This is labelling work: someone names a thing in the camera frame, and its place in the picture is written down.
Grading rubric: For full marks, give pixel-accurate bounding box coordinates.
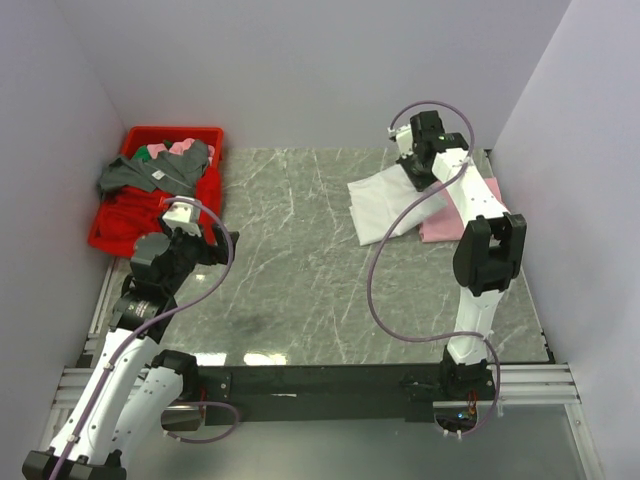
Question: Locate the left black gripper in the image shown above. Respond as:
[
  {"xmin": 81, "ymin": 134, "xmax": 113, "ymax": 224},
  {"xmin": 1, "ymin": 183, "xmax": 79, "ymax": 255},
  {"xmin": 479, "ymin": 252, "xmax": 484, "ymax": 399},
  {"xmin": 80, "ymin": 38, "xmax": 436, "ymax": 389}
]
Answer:
[{"xmin": 158, "ymin": 212, "xmax": 238, "ymax": 294}]

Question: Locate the white t-shirt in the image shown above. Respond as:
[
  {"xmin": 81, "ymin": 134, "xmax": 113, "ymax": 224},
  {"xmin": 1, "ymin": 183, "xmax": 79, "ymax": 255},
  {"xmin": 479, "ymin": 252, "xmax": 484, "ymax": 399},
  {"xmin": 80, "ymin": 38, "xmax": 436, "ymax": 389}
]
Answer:
[{"xmin": 347, "ymin": 165, "xmax": 447, "ymax": 246}]

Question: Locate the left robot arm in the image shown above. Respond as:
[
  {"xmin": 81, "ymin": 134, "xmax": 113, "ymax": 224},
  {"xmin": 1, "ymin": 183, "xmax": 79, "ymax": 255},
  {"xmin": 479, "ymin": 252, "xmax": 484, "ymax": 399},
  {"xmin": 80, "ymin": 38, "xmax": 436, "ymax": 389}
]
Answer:
[{"xmin": 22, "ymin": 226, "xmax": 239, "ymax": 479}]

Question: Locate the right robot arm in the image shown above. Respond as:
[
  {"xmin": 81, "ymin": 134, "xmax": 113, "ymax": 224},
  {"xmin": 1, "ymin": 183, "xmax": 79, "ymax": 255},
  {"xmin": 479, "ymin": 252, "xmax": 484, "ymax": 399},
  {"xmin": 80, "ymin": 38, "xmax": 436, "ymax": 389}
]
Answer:
[{"xmin": 388, "ymin": 110, "xmax": 527, "ymax": 399}]

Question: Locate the grey t-shirt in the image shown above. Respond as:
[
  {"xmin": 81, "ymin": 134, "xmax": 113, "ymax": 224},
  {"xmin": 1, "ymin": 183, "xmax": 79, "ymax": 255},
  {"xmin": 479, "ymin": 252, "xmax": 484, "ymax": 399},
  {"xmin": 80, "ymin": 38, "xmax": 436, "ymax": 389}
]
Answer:
[{"xmin": 97, "ymin": 140, "xmax": 211, "ymax": 197}]

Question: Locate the folded pink t-shirt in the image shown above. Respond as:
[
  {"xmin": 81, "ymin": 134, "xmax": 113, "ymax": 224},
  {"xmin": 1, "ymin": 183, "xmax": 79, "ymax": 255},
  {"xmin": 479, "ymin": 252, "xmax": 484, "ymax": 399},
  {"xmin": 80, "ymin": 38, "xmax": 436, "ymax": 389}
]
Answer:
[{"xmin": 419, "ymin": 176, "xmax": 506, "ymax": 243}]

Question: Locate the red plastic bin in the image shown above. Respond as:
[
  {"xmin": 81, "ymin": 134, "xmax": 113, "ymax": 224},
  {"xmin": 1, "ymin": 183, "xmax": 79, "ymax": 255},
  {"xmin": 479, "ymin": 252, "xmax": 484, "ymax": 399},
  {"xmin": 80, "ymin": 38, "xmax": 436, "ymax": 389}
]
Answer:
[{"xmin": 88, "ymin": 126, "xmax": 224, "ymax": 258}]

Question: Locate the pink garment in bin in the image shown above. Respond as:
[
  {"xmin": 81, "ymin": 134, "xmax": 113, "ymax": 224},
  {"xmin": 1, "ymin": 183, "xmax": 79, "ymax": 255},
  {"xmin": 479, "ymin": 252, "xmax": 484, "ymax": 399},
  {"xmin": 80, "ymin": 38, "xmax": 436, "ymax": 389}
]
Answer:
[{"xmin": 147, "ymin": 138, "xmax": 215, "ymax": 159}]

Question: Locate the green garment in bin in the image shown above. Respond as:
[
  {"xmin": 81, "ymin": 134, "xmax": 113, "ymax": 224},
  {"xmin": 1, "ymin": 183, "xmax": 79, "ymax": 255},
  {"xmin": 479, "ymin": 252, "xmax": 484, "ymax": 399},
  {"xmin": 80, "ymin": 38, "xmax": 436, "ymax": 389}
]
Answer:
[{"xmin": 131, "ymin": 145, "xmax": 153, "ymax": 163}]

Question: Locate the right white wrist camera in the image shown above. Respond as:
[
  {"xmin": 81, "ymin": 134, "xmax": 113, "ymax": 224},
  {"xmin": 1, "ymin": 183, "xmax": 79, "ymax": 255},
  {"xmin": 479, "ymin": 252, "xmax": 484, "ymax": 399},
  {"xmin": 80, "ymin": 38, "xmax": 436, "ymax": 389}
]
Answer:
[{"xmin": 387, "ymin": 124, "xmax": 414, "ymax": 159}]

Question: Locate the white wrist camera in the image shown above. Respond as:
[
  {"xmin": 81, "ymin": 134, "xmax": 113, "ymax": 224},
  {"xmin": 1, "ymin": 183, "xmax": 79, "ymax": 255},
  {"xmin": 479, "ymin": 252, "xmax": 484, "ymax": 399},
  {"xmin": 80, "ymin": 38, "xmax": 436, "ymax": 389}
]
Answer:
[
  {"xmin": 387, "ymin": 124, "xmax": 414, "ymax": 159},
  {"xmin": 160, "ymin": 196, "xmax": 202, "ymax": 237}
]

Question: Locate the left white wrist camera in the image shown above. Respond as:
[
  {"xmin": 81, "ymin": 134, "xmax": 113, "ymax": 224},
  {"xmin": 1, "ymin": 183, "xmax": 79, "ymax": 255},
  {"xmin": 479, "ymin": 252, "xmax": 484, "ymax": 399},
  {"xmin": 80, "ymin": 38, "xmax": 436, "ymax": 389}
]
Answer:
[{"xmin": 160, "ymin": 196, "xmax": 202, "ymax": 237}]

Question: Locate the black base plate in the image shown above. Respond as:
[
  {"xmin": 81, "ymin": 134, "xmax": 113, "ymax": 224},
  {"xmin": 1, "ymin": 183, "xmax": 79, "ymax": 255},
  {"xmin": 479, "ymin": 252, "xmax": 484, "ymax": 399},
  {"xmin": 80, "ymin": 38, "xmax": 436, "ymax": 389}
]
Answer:
[{"xmin": 175, "ymin": 363, "xmax": 497, "ymax": 423}]

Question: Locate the aluminium frame rail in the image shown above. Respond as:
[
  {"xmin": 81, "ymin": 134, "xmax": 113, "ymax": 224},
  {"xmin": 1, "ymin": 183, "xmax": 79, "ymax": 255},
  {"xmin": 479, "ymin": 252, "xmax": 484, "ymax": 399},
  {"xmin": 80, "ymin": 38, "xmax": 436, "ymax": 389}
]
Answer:
[{"xmin": 29, "ymin": 249, "xmax": 601, "ymax": 480}]

